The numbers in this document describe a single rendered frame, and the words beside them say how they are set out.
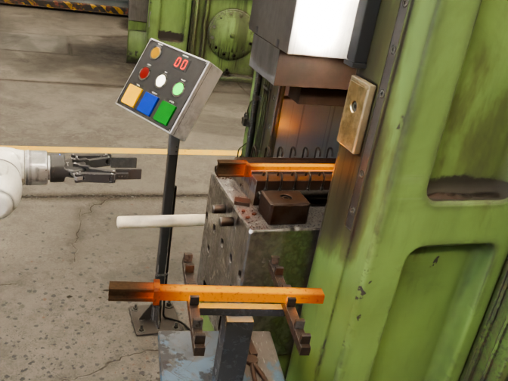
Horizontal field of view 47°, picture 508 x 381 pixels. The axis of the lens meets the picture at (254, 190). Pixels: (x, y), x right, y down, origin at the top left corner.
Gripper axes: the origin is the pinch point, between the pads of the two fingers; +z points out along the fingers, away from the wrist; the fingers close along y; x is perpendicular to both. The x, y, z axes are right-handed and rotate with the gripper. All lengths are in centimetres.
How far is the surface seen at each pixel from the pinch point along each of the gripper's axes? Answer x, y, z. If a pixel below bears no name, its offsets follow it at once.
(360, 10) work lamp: 51, 25, 45
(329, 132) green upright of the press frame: 5, -19, 70
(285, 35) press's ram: 41, 9, 35
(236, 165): 1.2, 0.4, 30.8
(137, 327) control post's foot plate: -99, -53, 18
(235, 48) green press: -63, -458, 188
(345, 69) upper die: 33, 7, 55
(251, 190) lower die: -4.9, 4.5, 35.0
